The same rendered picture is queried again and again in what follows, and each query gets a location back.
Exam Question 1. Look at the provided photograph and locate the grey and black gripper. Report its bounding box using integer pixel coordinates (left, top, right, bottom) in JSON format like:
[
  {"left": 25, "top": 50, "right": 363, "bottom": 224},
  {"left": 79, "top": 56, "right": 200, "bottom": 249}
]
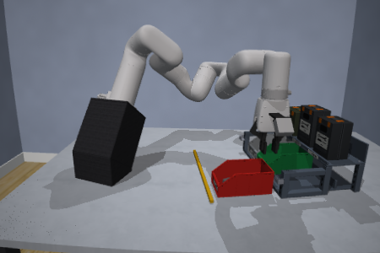
[{"left": 250, "top": 97, "right": 290, "bottom": 154}]

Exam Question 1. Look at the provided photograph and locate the dark grey metal shelf rack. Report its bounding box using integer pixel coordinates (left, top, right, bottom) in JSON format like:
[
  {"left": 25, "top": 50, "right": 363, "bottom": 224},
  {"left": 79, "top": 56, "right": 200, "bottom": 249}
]
[{"left": 239, "top": 132, "right": 369, "bottom": 198}]

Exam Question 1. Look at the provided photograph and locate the red bin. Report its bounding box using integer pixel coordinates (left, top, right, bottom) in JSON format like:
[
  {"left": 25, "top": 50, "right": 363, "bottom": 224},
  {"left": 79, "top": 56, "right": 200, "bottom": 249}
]
[{"left": 211, "top": 159, "right": 274, "bottom": 197}]

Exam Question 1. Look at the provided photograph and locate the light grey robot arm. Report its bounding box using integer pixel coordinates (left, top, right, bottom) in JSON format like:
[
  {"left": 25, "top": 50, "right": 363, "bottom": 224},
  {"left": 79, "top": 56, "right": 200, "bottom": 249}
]
[{"left": 97, "top": 24, "right": 294, "bottom": 136}]

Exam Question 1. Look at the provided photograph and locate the yellow bar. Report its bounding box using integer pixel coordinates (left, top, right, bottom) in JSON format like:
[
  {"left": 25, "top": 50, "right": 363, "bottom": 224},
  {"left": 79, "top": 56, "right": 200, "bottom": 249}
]
[{"left": 193, "top": 150, "right": 214, "bottom": 203}]

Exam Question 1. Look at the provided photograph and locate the grey open bin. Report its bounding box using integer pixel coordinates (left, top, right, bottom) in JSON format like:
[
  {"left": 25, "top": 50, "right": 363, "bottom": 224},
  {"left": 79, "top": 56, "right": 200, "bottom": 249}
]
[{"left": 247, "top": 133, "right": 293, "bottom": 159}]

